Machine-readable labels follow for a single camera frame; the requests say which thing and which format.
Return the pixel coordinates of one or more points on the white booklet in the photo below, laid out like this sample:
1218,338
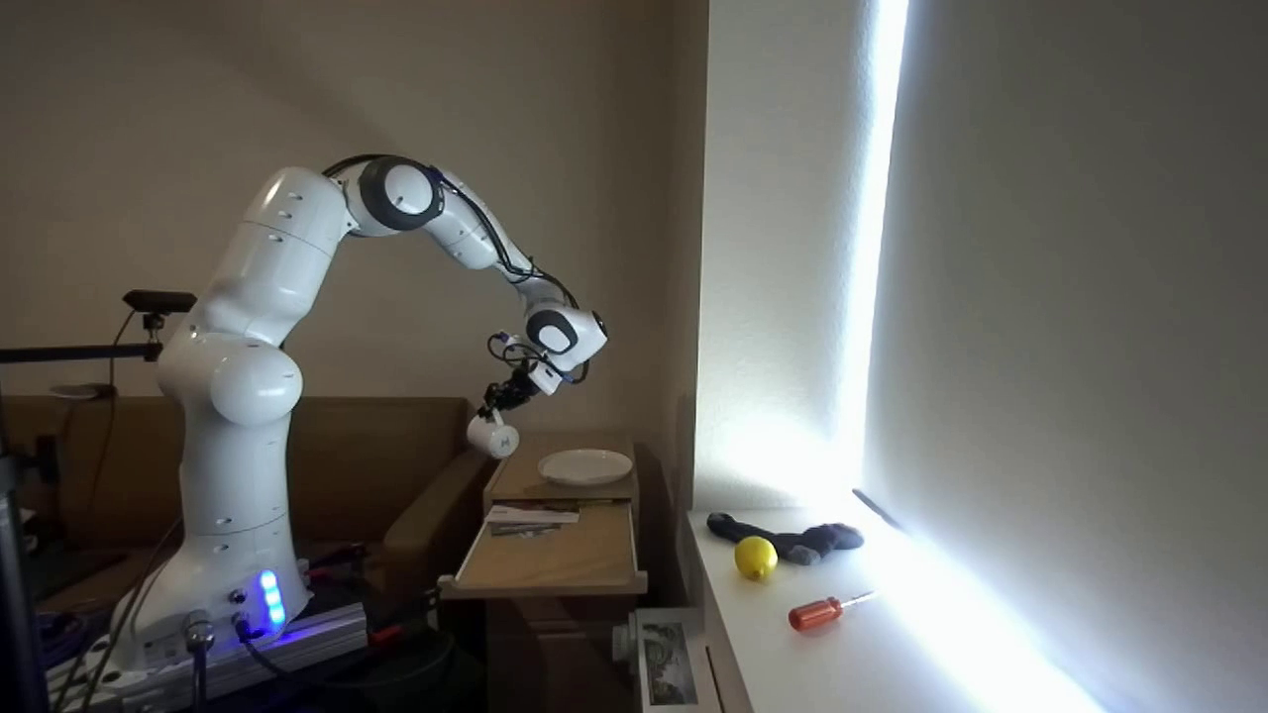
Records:
527,523

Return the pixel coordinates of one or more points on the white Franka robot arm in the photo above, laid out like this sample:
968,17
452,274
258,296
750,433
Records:
238,381

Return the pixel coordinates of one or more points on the wooden nightstand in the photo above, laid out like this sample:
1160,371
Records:
519,481

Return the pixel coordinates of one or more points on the framed brochure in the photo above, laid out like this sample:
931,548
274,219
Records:
659,658

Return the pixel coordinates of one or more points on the black cloth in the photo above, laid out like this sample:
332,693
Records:
814,539

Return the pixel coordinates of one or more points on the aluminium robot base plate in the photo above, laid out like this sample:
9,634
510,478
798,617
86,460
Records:
319,634

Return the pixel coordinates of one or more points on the yellow ball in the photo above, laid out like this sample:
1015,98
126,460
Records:
758,557

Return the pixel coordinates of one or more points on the black boom pole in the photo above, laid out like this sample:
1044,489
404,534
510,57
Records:
64,355

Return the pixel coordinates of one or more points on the wide white window blind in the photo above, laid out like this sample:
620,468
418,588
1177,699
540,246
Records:
1082,291

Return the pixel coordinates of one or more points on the white mug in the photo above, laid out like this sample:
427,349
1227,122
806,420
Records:
494,436

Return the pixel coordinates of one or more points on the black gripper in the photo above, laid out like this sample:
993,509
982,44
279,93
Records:
525,377

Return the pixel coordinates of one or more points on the black camera on boom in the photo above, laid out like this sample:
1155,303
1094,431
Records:
159,303

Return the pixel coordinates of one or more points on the wooden pull-out nightstand shelf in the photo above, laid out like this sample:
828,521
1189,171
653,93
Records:
548,563

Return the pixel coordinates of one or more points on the white plate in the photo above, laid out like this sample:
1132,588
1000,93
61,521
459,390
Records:
584,464

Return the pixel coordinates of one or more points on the brown sofa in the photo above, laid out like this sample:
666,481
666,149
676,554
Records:
370,489

